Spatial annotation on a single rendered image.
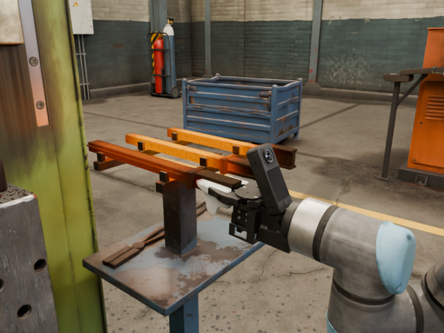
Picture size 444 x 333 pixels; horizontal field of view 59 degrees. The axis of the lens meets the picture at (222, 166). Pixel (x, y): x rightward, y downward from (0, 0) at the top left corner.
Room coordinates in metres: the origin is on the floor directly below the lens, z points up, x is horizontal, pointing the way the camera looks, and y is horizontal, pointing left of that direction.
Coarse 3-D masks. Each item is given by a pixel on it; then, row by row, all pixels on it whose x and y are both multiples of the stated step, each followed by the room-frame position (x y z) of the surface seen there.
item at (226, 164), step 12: (132, 144) 1.00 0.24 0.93; (156, 144) 0.94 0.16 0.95; (168, 144) 0.93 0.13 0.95; (180, 156) 0.88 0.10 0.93; (192, 156) 0.86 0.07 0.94; (204, 156) 0.83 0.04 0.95; (216, 156) 0.83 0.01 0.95; (228, 156) 0.81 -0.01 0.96; (228, 168) 0.79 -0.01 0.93; (240, 168) 0.78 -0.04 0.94
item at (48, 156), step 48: (48, 0) 0.98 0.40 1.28; (0, 48) 0.87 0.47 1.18; (48, 48) 0.97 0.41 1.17; (0, 96) 0.86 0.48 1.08; (48, 96) 0.96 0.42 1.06; (0, 144) 0.84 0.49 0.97; (48, 144) 0.93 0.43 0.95; (48, 192) 0.92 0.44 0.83; (48, 240) 0.90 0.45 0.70; (96, 240) 1.02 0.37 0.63; (96, 288) 1.01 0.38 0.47
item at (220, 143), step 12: (168, 132) 1.09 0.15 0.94; (180, 132) 1.05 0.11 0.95; (192, 132) 1.05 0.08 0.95; (204, 144) 1.00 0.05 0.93; (216, 144) 0.97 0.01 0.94; (228, 144) 0.94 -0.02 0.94; (240, 144) 0.93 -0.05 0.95; (252, 144) 0.93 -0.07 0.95; (276, 156) 0.86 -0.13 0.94; (288, 156) 0.84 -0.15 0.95; (288, 168) 0.83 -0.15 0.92
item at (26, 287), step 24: (0, 192) 0.70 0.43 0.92; (24, 192) 0.70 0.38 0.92; (0, 216) 0.64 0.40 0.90; (24, 216) 0.67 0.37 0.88; (0, 240) 0.63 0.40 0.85; (24, 264) 0.66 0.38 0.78; (24, 288) 0.65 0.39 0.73; (48, 288) 0.69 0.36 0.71; (0, 312) 0.61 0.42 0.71; (48, 312) 0.68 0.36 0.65
